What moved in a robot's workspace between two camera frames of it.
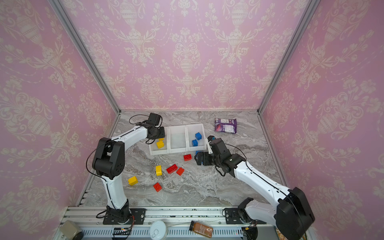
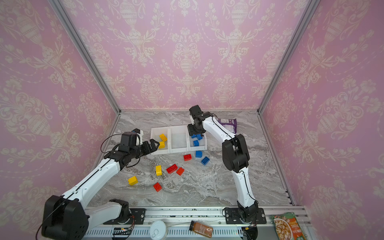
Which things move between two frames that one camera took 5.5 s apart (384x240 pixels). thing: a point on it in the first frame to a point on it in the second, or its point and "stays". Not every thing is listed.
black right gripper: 205,158 to 196,130
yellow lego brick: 133,180 stays
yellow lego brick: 160,144 stays
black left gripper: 162,133 to 148,150
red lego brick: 180,171 stays
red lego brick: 187,157 stays
